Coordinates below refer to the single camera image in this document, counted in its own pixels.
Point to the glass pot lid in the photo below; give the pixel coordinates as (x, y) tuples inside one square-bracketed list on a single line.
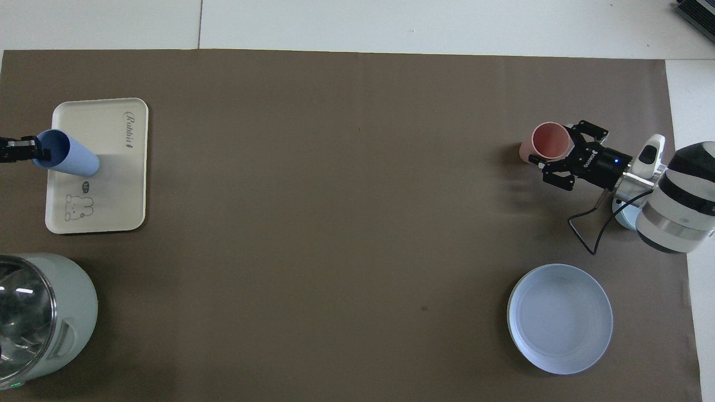
[(22, 312)]

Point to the pink plastic cup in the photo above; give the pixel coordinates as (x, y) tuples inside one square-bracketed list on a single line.
[(550, 139)]

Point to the blue ribbed plastic cup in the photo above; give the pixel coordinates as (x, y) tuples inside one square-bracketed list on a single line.
[(72, 159)]

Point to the brown paper table mat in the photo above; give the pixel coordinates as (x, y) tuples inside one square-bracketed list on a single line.
[(357, 223)]

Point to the light blue small bowl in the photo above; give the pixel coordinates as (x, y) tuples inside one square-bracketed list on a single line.
[(623, 218)]

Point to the pale blue round plate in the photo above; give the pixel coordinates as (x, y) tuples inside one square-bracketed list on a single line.
[(558, 318)]

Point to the cream rabbit print tray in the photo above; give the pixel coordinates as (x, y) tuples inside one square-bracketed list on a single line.
[(111, 201)]

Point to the mint green electric pot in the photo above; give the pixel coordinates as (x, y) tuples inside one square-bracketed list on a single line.
[(75, 312)]

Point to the grey ribbed device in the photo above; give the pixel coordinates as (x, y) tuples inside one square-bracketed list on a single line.
[(698, 17)]

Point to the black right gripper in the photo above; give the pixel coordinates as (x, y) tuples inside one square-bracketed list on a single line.
[(600, 164)]

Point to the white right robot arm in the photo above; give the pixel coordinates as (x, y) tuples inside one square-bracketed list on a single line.
[(681, 206)]

